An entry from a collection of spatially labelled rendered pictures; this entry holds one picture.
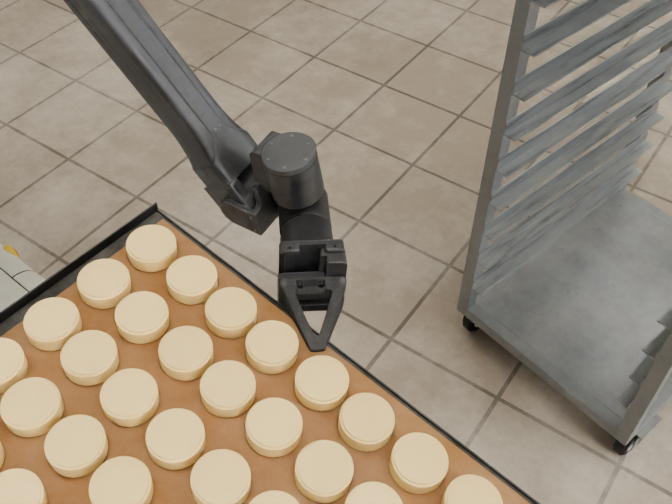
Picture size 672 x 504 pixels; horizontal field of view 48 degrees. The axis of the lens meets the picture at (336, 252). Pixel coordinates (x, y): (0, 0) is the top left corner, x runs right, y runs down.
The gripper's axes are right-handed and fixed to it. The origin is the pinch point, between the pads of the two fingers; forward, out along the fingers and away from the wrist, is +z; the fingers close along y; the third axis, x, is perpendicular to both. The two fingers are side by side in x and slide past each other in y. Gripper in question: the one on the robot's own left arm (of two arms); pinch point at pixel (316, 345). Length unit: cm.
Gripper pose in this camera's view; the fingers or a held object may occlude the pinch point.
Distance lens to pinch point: 74.5
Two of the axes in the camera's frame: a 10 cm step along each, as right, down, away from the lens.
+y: -0.7, 6.3, 7.8
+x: -9.9, 0.3, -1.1
